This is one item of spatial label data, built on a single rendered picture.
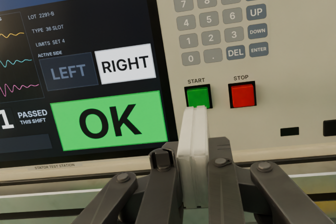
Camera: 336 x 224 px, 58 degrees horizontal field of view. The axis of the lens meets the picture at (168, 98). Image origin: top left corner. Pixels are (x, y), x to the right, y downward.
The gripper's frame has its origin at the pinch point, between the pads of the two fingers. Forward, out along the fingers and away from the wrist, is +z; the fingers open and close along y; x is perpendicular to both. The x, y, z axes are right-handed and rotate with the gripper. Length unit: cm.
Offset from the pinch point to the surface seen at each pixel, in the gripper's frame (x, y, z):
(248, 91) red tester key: 0.4, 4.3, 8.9
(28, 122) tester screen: -0.5, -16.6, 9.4
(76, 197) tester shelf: -7.3, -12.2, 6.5
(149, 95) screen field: 0.9, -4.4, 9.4
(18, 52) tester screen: 6.2, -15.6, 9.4
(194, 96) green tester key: 0.5, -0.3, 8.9
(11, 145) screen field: -2.7, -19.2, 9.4
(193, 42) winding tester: 5.0, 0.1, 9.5
